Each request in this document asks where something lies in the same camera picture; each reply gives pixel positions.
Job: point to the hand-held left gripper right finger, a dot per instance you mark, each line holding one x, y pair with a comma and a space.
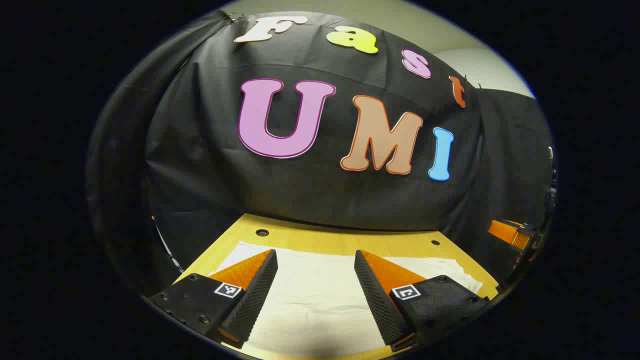
375, 295

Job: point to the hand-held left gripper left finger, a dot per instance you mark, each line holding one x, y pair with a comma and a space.
257, 295

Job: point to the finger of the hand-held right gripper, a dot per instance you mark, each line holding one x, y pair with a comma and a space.
506, 233

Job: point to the white jeans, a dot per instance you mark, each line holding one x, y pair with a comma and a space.
315, 300

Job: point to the black backdrop cloth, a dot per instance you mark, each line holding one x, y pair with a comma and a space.
310, 190

